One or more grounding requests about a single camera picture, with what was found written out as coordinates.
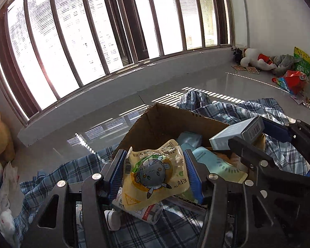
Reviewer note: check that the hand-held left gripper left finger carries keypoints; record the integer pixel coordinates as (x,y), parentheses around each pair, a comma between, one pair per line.
(117,171)

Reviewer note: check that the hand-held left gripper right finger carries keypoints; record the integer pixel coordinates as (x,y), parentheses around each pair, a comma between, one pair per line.
(193,178)

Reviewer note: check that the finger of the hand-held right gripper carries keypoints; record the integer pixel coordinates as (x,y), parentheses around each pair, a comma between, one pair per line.
(248,153)
(273,131)

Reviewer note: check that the grey and white carton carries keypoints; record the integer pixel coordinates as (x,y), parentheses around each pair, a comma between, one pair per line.
(232,134)

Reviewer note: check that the yellow cartoon print pouch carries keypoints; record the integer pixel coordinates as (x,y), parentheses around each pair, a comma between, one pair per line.
(155,175)

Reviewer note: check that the brown cardboard box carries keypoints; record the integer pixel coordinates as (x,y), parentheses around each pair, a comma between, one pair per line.
(165,124)

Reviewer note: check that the large teal pouch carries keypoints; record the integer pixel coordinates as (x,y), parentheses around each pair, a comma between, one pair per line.
(217,164)

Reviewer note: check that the small teal pouch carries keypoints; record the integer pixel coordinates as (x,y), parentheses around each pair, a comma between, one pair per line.
(190,138)

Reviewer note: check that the white paper card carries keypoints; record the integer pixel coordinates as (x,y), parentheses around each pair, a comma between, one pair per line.
(297,98)

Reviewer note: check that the silver blister pack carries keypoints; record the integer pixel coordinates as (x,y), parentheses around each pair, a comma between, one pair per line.
(309,106)

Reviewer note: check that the blue plaid blanket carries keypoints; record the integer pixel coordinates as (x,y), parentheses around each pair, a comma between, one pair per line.
(67,170)

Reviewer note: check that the small bottle with white cap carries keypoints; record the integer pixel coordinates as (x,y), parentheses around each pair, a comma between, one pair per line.
(147,213)

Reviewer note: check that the red snack bag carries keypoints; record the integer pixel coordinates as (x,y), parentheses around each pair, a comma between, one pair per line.
(292,80)

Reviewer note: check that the wooden lattice coaster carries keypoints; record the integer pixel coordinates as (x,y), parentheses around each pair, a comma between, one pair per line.
(252,70)
(238,68)

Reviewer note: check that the grey plush toy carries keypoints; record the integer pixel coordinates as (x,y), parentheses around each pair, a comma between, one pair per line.
(285,62)

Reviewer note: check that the green snack bag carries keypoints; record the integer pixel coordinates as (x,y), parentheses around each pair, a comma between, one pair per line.
(304,62)

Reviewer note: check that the white and red plush toy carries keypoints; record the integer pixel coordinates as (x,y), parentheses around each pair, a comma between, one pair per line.
(249,59)

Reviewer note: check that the blue plaid cloth bundle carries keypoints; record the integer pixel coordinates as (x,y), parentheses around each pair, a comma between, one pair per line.
(193,99)

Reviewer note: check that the small dark plant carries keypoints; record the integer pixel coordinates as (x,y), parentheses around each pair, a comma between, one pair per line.
(237,53)

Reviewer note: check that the white plastic bag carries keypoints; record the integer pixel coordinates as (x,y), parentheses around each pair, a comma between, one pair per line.
(7,183)

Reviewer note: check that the yellow plush toy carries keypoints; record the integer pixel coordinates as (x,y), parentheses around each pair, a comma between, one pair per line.
(1,139)

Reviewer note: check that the white rabbit plush toy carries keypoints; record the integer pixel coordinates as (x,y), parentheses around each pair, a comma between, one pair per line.
(5,223)

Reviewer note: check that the barred window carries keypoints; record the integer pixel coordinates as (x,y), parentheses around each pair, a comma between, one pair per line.
(93,31)

